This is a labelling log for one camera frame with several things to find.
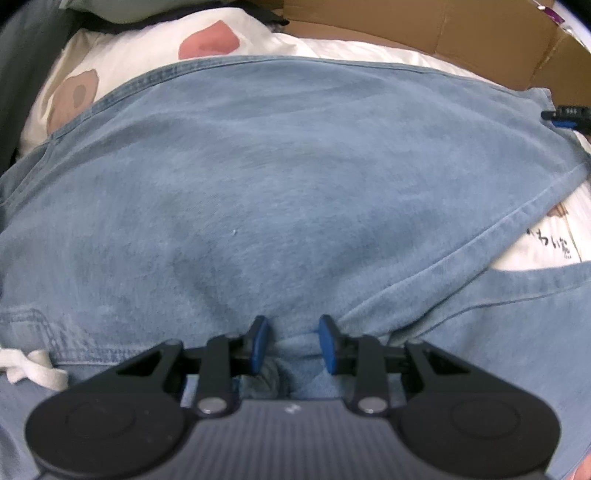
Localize blue denim pants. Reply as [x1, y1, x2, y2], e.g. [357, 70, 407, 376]
[1, 57, 590, 478]

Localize brown cardboard sheet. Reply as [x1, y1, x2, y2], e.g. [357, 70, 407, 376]
[262, 0, 591, 105]

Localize black cloth under pillow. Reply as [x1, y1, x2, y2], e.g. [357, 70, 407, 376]
[65, 1, 290, 35]

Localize cream bear print bedsheet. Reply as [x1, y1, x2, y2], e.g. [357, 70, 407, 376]
[16, 13, 590, 271]

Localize grey neck pillow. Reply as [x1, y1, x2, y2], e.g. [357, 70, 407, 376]
[59, 0, 229, 24]

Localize dark grey pillow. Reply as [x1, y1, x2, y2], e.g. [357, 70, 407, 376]
[1, 1, 75, 171]

